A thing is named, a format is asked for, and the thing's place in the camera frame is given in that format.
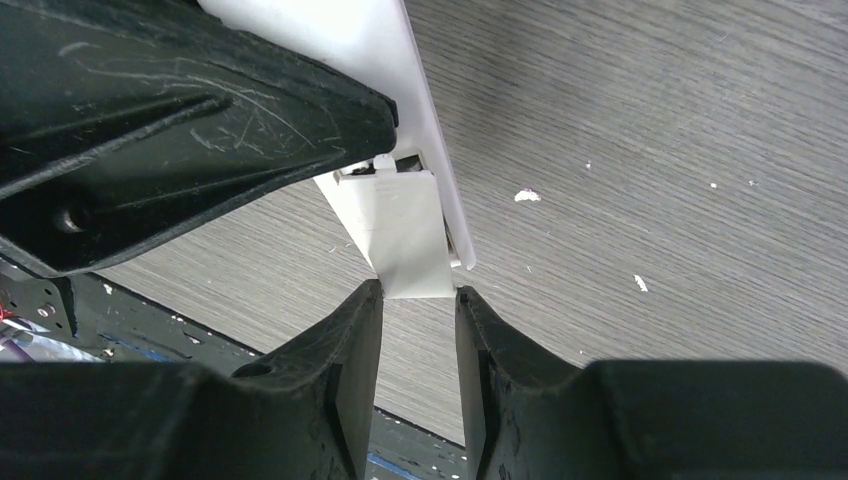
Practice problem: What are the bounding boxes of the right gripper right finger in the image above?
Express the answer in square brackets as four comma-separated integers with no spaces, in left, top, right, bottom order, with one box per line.
[455,286,847,479]

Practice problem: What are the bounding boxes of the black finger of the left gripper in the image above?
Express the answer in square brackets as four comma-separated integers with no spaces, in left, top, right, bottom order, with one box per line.
[1,1,399,278]

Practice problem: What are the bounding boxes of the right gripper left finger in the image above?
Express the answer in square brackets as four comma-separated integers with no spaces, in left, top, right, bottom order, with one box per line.
[1,279,383,479]

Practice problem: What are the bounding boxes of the white battery cover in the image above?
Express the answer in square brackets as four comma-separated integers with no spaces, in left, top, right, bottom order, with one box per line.
[315,154,455,299]

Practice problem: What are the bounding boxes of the long white remote control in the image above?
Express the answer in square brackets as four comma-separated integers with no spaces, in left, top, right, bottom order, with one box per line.
[200,0,477,269]

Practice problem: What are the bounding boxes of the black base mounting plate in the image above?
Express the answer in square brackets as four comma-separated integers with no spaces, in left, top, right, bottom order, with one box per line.
[1,263,468,479]

